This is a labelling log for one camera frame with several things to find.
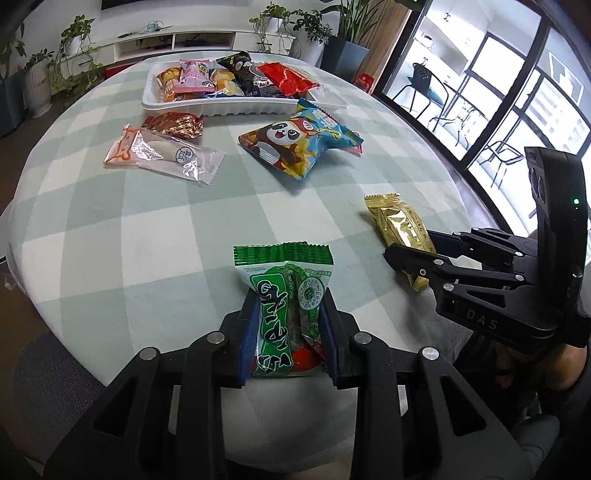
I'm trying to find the green seaweed snack pack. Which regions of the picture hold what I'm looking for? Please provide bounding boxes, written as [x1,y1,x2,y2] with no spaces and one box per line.
[233,242,334,378]

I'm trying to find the gold foil snack pack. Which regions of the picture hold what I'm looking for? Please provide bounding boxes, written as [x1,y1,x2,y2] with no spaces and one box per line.
[362,192,438,294]

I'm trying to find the black snack bag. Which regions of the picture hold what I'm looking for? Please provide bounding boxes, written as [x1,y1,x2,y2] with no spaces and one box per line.
[216,51,283,98]

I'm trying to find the blue Tipo snack pack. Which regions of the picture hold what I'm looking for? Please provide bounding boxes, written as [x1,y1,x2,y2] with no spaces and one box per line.
[206,68,245,98]

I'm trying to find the red snack bag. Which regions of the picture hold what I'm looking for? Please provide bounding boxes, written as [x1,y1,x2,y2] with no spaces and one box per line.
[257,62,320,98]

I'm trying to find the pink cartoon snack pack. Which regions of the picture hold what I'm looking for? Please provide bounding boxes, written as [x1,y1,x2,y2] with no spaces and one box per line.
[173,59,215,94]

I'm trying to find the green checkered tablecloth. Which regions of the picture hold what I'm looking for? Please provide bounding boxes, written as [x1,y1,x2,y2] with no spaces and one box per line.
[6,50,495,462]

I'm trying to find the panda colourful chip bag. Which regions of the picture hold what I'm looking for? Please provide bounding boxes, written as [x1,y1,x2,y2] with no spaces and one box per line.
[238,99,363,180]

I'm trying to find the grey chair seat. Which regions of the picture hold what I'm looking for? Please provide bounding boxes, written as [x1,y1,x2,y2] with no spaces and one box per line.
[10,332,105,463]

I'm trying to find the clear wrapped bread pack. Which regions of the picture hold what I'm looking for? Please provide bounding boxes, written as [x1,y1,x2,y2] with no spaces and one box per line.
[103,125,225,185]

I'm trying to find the red patterned cookie pack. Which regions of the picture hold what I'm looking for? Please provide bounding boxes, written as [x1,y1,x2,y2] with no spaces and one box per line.
[142,112,204,140]

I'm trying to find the white plastic tray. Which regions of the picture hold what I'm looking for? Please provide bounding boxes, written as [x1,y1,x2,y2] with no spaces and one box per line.
[141,59,349,117]

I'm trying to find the black balcony chair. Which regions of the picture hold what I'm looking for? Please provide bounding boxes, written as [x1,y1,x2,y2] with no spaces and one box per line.
[392,62,482,149]

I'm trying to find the red gift box on floor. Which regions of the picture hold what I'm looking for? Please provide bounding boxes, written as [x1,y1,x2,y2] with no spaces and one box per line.
[353,73,375,93]

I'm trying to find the orange yellow snack pack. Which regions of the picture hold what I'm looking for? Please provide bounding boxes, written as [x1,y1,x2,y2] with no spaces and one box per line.
[155,67,181,103]

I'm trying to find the dark blue planter right plant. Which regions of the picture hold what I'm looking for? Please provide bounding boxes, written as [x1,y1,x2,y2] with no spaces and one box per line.
[321,0,383,83]

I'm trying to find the left red storage box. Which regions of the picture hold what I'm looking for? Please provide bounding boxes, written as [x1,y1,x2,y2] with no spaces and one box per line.
[104,64,131,79]

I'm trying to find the white tall planter plant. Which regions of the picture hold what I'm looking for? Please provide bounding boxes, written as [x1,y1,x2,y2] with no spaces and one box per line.
[290,9,332,66]

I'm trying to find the white TV console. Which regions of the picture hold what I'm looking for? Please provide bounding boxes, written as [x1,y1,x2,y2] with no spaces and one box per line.
[59,27,295,70]

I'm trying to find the right trailing plant on console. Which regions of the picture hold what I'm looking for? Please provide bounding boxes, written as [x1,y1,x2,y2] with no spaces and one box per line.
[249,1,293,53]

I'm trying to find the trailing pothos in white pot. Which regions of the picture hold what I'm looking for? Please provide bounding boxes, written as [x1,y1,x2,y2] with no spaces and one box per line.
[49,14,105,103]

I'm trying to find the blue planter with tall plant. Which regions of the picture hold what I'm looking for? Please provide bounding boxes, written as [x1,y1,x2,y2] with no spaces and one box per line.
[0,23,27,137]

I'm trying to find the white ribbed planter plant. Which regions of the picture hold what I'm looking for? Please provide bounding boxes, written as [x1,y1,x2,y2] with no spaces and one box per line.
[24,49,54,118]

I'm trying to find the black wall television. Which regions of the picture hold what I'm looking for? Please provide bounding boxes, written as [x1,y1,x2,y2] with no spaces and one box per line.
[100,0,176,11]

